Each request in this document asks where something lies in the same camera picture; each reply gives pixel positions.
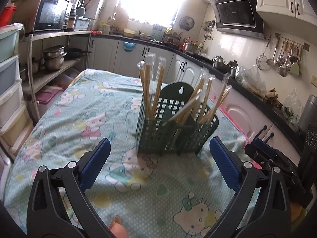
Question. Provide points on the metal kitchen shelf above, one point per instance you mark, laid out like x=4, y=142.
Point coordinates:
x=62, y=33

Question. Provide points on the bunch of chopsticks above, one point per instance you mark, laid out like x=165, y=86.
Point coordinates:
x=147, y=91

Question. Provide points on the black frying pan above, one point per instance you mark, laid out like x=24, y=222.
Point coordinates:
x=74, y=53

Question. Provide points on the blue plastic bowl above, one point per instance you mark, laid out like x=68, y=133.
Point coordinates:
x=129, y=46

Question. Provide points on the row of hanging kitchen utensils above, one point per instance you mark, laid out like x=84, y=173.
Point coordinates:
x=282, y=57

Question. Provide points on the green plastic utensil basket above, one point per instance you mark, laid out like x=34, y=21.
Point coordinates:
x=158, y=133

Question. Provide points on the small round fan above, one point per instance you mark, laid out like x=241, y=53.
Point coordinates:
x=186, y=23

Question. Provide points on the person's left hand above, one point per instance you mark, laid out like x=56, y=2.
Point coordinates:
x=120, y=229

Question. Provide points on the kitchen window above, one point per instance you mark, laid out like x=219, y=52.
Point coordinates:
x=151, y=0

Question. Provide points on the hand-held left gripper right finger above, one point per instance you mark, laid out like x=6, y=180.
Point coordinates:
x=225, y=166

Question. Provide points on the black blender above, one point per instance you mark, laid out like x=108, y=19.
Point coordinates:
x=76, y=3

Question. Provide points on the steel cooking pot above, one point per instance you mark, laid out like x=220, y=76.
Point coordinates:
x=192, y=48

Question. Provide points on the clear plastic bag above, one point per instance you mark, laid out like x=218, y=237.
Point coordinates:
x=251, y=80

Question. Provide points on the wall power socket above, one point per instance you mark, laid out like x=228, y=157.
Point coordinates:
x=314, y=80

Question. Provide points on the black range hood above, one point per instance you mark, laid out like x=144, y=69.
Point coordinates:
x=235, y=12

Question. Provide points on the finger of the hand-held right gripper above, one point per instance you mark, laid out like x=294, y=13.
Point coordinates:
x=257, y=155
x=265, y=145

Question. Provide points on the person's right forearm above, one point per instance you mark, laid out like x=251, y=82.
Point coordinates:
x=301, y=212

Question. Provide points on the black kitchen countertop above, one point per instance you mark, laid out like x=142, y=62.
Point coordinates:
x=272, y=114

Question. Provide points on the steel kettle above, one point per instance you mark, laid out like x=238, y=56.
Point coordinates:
x=219, y=62

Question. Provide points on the grey rice cooker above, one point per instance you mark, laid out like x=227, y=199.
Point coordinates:
x=308, y=111

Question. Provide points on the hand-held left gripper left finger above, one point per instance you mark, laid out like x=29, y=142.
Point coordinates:
x=95, y=163

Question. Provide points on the stacked steel pots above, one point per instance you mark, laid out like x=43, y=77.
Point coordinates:
x=53, y=58

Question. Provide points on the cartoon cat printed blanket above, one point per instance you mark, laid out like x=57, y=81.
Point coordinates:
x=74, y=119

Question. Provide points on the pastel plastic drawer unit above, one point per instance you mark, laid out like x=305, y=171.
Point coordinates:
x=11, y=79

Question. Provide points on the red plastic bucket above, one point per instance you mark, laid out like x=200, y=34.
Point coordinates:
x=7, y=16

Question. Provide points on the black microwave oven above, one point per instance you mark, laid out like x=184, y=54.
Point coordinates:
x=49, y=12

